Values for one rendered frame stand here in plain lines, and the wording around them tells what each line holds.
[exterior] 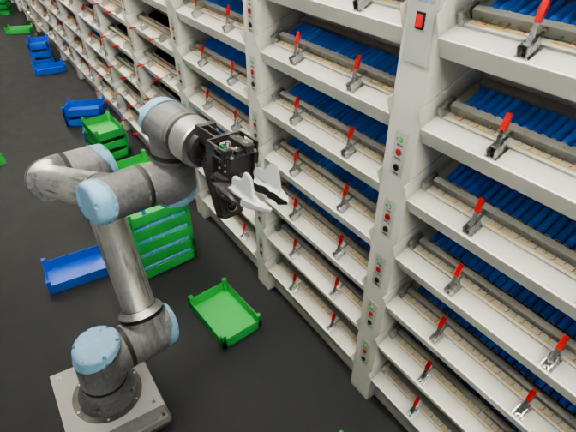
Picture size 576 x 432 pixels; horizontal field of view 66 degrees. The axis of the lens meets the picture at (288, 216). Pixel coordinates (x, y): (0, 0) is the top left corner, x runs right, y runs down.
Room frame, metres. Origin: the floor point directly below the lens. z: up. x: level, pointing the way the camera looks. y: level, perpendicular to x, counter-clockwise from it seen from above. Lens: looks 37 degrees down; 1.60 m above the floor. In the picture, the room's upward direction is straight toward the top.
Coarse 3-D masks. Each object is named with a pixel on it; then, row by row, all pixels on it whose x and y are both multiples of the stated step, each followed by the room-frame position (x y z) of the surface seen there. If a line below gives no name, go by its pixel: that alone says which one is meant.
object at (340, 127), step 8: (280, 96) 1.53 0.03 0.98; (288, 96) 1.49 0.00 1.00; (304, 104) 1.42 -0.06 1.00; (312, 112) 1.37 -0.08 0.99; (320, 112) 1.35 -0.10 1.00; (312, 120) 1.35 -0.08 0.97; (328, 120) 1.30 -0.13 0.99; (336, 120) 1.29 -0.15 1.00; (336, 128) 1.27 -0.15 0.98; (344, 128) 1.24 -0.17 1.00; (352, 136) 1.21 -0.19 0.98; (360, 136) 1.19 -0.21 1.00; (368, 144) 1.15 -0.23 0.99; (376, 144) 1.13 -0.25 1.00; (376, 152) 1.13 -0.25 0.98; (384, 152) 1.10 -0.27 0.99
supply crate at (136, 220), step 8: (152, 208) 1.75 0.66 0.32; (160, 208) 1.68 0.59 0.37; (168, 208) 1.69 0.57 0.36; (176, 208) 1.72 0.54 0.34; (184, 208) 1.74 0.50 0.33; (128, 216) 1.58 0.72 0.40; (136, 216) 1.68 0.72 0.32; (144, 216) 1.62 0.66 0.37; (152, 216) 1.64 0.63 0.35; (160, 216) 1.67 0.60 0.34; (136, 224) 1.60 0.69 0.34; (144, 224) 1.62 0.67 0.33
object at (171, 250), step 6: (192, 234) 1.75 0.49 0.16; (186, 240) 1.73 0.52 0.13; (192, 240) 1.75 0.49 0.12; (174, 246) 1.69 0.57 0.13; (180, 246) 1.71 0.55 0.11; (186, 246) 1.73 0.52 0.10; (162, 252) 1.65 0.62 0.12; (168, 252) 1.67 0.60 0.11; (174, 252) 1.69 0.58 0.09; (144, 258) 1.59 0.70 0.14; (150, 258) 1.61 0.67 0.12; (156, 258) 1.63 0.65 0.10; (162, 258) 1.65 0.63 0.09; (144, 264) 1.59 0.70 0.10; (150, 264) 1.61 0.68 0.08
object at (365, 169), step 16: (288, 80) 1.58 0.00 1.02; (272, 96) 1.52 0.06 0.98; (272, 112) 1.47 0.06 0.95; (288, 112) 1.44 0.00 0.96; (304, 112) 1.41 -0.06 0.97; (288, 128) 1.38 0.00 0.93; (304, 128) 1.33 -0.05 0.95; (320, 144) 1.24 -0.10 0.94; (336, 144) 1.21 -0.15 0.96; (336, 160) 1.18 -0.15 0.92; (352, 160) 1.13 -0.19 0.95; (368, 160) 1.11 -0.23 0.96; (368, 176) 1.05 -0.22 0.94
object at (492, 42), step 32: (480, 0) 1.00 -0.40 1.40; (512, 0) 0.95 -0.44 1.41; (544, 0) 0.81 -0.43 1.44; (448, 32) 0.94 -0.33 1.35; (480, 32) 0.91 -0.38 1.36; (512, 32) 0.86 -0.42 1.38; (544, 32) 0.82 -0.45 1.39; (480, 64) 0.86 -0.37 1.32; (512, 64) 0.80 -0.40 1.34; (544, 64) 0.76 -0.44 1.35
